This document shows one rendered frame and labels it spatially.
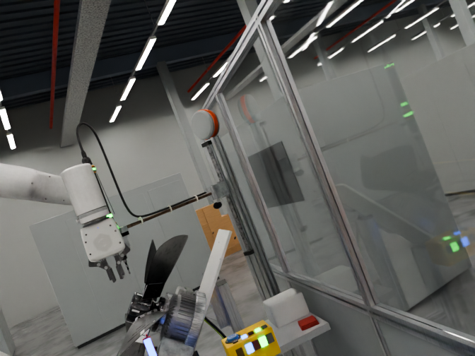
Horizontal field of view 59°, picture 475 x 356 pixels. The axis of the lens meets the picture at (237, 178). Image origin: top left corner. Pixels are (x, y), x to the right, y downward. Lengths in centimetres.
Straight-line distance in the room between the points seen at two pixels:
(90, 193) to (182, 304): 77
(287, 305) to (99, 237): 105
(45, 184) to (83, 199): 14
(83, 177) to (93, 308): 619
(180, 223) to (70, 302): 215
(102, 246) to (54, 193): 22
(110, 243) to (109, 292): 614
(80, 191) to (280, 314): 114
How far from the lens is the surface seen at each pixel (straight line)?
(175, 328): 180
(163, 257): 174
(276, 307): 199
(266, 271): 223
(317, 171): 143
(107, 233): 122
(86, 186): 121
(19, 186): 123
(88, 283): 731
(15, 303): 1399
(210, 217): 986
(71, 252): 727
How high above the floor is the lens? 155
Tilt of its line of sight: level
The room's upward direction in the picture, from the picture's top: 21 degrees counter-clockwise
